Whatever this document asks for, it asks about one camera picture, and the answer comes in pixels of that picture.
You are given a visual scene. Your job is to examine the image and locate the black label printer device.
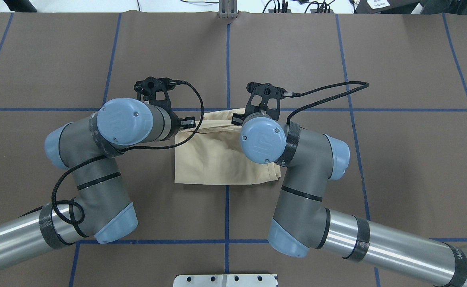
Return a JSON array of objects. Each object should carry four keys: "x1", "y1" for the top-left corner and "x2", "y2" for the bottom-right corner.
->
[{"x1": 354, "y1": 0, "x2": 420, "y2": 14}]

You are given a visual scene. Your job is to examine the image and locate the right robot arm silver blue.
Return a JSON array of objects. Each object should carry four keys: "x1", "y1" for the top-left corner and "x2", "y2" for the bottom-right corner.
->
[{"x1": 232, "y1": 81, "x2": 467, "y2": 287}]

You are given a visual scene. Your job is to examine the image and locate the beige long sleeve shirt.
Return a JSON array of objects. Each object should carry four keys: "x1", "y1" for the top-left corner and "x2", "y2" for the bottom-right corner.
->
[{"x1": 175, "y1": 108, "x2": 281, "y2": 185}]

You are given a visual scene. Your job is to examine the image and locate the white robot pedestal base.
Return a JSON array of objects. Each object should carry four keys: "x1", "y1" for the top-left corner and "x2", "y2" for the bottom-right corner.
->
[{"x1": 173, "y1": 274, "x2": 279, "y2": 287}]

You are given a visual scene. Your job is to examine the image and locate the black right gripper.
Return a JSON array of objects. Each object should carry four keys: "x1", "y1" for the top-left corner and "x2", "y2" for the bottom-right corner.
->
[{"x1": 232, "y1": 82, "x2": 294, "y2": 126}]

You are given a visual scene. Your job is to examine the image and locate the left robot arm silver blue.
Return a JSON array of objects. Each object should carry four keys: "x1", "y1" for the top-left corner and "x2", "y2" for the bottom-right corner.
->
[{"x1": 0, "y1": 77, "x2": 204, "y2": 269}]

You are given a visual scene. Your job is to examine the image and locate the aluminium frame post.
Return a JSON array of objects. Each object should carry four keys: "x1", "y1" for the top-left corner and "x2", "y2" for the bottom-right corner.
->
[{"x1": 218, "y1": 0, "x2": 238, "y2": 19}]

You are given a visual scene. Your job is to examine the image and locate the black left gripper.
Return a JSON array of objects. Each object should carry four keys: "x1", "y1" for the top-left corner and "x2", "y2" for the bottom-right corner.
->
[{"x1": 134, "y1": 77, "x2": 196, "y2": 136}]

